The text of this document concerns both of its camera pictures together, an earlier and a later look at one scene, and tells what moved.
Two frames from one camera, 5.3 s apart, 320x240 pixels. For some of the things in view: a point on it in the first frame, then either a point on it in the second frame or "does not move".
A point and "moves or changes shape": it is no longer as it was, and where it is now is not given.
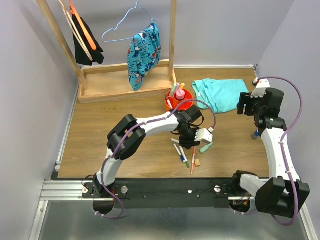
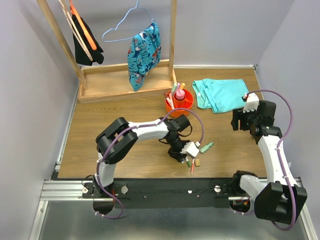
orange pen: [194, 151] does not move
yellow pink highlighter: [182, 86] does not move
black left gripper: [189, 144] -> [176, 155]
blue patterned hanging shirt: [143, 53] does not move
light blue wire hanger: [152, 19] does not move
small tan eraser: [197, 162] does not move
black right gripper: [245, 98] -> [236, 113]
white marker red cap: [175, 140] moves or changes shape
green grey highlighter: [173, 90] does not move
